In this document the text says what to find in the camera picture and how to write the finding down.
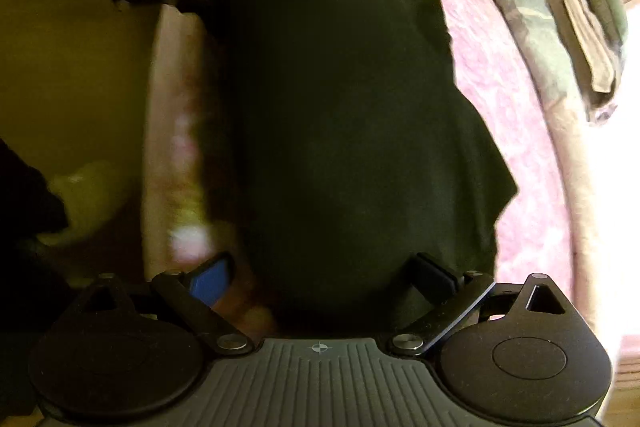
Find black zip jacket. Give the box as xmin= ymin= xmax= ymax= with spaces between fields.
xmin=205 ymin=0 xmax=516 ymax=337

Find pink floral blanket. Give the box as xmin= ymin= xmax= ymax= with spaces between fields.
xmin=142 ymin=0 xmax=574 ymax=293

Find cream quilt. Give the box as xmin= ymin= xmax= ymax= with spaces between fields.
xmin=494 ymin=0 xmax=601 ymax=326

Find hanging folded towels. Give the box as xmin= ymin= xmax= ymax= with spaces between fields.
xmin=541 ymin=0 xmax=628 ymax=124

